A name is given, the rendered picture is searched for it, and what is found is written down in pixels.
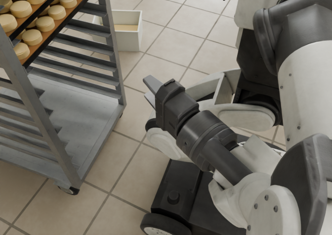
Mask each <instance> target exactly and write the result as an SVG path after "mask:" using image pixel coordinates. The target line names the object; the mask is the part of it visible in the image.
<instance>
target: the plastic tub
mask: <svg viewBox="0 0 332 235"><path fill-rule="evenodd" d="M112 16H113V22H114V28H115V34H116V40H117V46H118V51H140V46H141V40H142V33H143V28H142V10H112ZM92 23H95V24H99V25H103V22H102V17H99V16H94V18H93V21H92ZM92 38H93V41H95V42H99V43H103V44H107V42H106V38H105V37H101V36H97V35H93V34H92Z"/></svg>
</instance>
